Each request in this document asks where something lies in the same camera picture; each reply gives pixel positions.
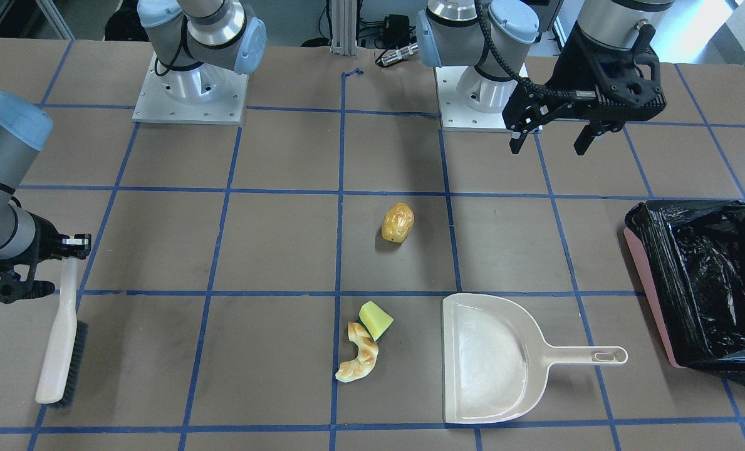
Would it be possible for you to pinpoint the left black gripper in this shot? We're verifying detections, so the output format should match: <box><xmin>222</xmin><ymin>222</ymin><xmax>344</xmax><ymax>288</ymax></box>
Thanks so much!
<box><xmin>507</xmin><ymin>25</ymin><xmax>665</xmax><ymax>156</ymax></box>

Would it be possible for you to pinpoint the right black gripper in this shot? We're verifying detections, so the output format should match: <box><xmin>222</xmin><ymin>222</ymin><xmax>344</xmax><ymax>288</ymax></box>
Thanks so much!
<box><xmin>0</xmin><ymin>213</ymin><xmax>92</xmax><ymax>304</ymax></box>

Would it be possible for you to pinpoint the beige hand brush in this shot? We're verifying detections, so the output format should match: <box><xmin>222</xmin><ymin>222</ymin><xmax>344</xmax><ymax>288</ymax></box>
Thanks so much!
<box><xmin>35</xmin><ymin>259</ymin><xmax>88</xmax><ymax>409</ymax></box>

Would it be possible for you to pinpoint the yellow-brown bread roll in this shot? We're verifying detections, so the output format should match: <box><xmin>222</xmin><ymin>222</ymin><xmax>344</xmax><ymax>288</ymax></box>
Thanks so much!
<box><xmin>381</xmin><ymin>202</ymin><xmax>415</xmax><ymax>244</ymax></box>

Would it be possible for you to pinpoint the beige plastic dustpan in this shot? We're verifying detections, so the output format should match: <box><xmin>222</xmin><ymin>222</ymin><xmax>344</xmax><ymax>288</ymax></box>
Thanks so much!
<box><xmin>442</xmin><ymin>293</ymin><xmax>628</xmax><ymax>425</ymax></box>

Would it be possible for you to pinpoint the yellow-green sponge wedge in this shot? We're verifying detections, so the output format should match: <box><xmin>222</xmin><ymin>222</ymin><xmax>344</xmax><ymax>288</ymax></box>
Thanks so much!
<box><xmin>358</xmin><ymin>301</ymin><xmax>394</xmax><ymax>341</ymax></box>

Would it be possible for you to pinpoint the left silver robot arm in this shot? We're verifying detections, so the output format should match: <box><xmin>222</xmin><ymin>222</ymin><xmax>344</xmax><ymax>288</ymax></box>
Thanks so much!
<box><xmin>416</xmin><ymin>1</ymin><xmax>672</xmax><ymax>156</ymax></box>

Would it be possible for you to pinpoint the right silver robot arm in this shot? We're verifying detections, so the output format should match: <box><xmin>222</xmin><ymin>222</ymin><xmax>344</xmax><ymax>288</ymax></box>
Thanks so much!
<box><xmin>0</xmin><ymin>1</ymin><xmax>268</xmax><ymax>304</ymax></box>

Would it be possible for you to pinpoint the pink bin with black bag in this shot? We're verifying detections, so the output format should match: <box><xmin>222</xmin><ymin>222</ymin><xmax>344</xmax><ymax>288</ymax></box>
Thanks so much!
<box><xmin>623</xmin><ymin>200</ymin><xmax>745</xmax><ymax>387</ymax></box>

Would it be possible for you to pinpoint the black power adapter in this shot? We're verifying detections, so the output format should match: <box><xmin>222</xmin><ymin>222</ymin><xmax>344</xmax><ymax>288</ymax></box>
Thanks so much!
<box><xmin>381</xmin><ymin>14</ymin><xmax>410</xmax><ymax>46</ymax></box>

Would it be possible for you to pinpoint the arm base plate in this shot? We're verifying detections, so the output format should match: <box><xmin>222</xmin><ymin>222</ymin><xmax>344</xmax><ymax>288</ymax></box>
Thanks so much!
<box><xmin>435</xmin><ymin>66</ymin><xmax>518</xmax><ymax>133</ymax></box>
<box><xmin>132</xmin><ymin>54</ymin><xmax>249</xmax><ymax>126</ymax></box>

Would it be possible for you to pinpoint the silver cable connector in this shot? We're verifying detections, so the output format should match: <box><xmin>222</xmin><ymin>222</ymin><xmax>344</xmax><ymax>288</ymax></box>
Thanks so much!
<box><xmin>374</xmin><ymin>42</ymin><xmax>419</xmax><ymax>68</ymax></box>

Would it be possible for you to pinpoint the aluminium frame post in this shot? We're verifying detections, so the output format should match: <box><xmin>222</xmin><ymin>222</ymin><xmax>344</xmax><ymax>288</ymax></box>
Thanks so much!
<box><xmin>329</xmin><ymin>0</ymin><xmax>360</xmax><ymax>59</ymax></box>

